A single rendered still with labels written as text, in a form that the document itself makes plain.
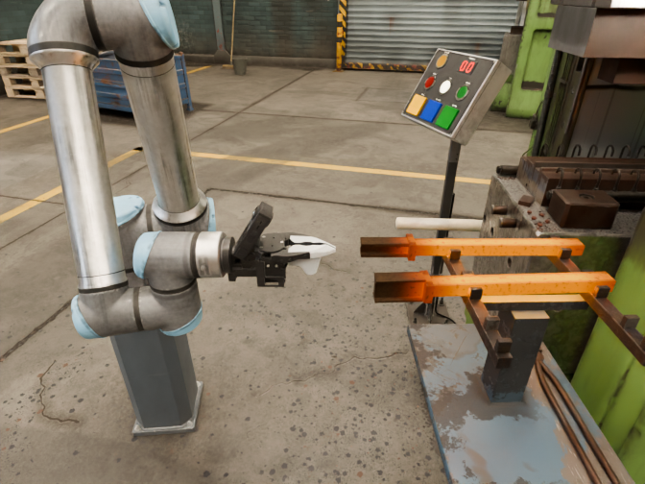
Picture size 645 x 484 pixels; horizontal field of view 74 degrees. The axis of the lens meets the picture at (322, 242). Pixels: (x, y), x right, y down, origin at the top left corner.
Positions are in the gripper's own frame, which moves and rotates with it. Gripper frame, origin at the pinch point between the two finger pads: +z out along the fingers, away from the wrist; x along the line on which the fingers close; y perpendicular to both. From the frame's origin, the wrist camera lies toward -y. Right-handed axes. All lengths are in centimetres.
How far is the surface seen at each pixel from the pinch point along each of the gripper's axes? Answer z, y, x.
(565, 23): 56, -36, -43
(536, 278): 34.7, -0.5, 11.3
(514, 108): 234, 86, -476
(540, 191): 55, 3, -32
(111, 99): -265, 75, -475
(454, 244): 23.9, -0.5, 0.1
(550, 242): 42.5, -0.5, -0.8
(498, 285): 27.9, -0.3, 12.9
